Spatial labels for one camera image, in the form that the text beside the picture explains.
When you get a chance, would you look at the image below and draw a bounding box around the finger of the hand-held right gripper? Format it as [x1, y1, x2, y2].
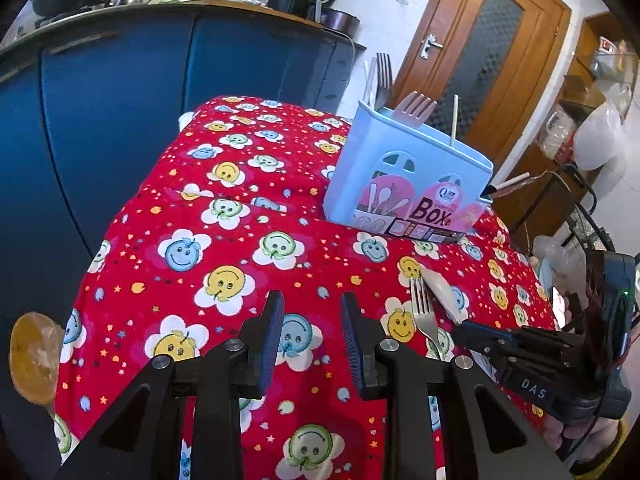
[452, 321, 523, 348]
[467, 342, 526, 378]

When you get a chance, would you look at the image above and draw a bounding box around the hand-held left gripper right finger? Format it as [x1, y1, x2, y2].
[340, 292, 576, 480]

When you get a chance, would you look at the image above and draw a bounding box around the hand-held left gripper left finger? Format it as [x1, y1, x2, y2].
[55, 290, 286, 480]

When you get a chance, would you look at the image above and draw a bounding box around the metal fork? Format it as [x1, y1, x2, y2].
[409, 276, 443, 361]
[375, 52, 396, 111]

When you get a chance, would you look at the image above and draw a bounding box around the beige spoon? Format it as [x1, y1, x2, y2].
[419, 266, 468, 325]

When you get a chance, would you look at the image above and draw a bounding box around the light blue utensil box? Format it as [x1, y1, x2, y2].
[325, 100, 496, 245]

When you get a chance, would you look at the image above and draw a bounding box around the person's right hand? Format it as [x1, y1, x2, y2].
[542, 407, 626, 466]

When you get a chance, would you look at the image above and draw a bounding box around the clear plastic bag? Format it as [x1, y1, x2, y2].
[530, 235, 571, 286]

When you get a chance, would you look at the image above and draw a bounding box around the red smiley flower cloth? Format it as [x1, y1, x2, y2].
[52, 94, 561, 480]

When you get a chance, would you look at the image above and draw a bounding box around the white plastic bag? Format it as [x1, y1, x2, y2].
[572, 100, 628, 171]

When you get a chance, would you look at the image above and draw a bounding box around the yellow round object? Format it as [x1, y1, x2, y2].
[9, 312, 66, 406]

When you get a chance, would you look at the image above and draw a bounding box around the wooden shelf unit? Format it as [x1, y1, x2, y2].
[492, 12, 640, 241]

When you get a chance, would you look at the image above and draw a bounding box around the blue kitchen cabinet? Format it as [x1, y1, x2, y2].
[0, 2, 356, 411]

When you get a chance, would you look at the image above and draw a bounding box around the wooden door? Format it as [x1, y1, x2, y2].
[392, 0, 573, 171]

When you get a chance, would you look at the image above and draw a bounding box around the dark cooking pot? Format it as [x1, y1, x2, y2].
[320, 7, 361, 33]

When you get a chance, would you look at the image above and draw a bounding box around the black wire rack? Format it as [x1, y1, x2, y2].
[520, 162, 621, 261]

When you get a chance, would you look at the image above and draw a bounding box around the metal door handle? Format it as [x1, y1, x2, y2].
[419, 34, 445, 60]

